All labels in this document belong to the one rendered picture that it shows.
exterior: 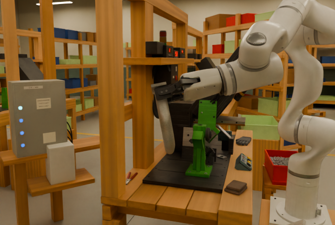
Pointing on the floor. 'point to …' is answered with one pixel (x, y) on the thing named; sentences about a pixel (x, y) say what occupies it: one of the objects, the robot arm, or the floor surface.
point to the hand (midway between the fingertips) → (163, 95)
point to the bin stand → (267, 186)
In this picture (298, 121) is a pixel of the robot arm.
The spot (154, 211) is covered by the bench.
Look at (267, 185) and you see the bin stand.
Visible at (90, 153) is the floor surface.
